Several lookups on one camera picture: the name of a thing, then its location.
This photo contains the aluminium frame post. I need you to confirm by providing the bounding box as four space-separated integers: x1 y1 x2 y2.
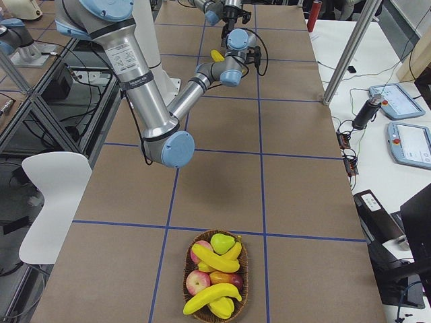
322 0 380 106

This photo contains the front large yellow banana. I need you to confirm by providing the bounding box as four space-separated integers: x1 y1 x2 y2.
183 283 242 315

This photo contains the lower teach pendant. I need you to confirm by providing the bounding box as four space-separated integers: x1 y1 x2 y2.
387 122 430 170

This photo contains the small electronics board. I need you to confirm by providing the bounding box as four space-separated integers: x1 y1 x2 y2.
336 131 351 150

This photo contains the red apple upper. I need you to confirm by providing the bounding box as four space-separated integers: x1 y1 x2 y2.
190 240 213 264

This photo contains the woven wicker basket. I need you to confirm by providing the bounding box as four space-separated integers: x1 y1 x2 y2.
183 229 249 322

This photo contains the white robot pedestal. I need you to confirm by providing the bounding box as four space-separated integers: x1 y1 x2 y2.
133 0 181 105

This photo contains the black cylinder device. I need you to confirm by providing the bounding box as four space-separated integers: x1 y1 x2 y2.
352 94 383 130

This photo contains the upper teach pendant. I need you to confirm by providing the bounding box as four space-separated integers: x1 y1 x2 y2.
368 83 425 120

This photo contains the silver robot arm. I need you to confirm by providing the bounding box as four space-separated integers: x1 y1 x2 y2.
188 0 251 26
55 1 260 168

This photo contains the green yellow pear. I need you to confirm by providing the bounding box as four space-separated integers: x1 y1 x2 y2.
210 233 236 255

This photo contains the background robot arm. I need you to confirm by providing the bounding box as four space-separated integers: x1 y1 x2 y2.
1 18 57 67

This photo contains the teach pendant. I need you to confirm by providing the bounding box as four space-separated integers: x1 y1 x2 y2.
368 83 425 120
387 122 430 170

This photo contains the red yellow mango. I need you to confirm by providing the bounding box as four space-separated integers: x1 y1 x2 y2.
209 271 244 290

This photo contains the red apple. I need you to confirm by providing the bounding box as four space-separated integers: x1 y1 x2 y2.
186 270 211 296
190 240 213 264

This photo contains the yellow banana under pear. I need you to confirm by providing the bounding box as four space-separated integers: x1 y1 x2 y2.
222 236 242 260

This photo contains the black monitor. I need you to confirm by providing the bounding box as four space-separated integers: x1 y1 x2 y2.
400 185 430 272

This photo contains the black box with label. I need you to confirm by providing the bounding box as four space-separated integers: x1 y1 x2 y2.
354 190 404 244

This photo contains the red cylinder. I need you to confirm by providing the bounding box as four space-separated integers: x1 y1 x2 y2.
306 0 322 33

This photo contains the white chair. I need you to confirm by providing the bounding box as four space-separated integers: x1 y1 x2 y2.
19 151 92 264

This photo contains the red apple lower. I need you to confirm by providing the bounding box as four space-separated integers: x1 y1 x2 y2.
186 270 211 296

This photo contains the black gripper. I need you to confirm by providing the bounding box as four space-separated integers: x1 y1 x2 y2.
223 5 251 24

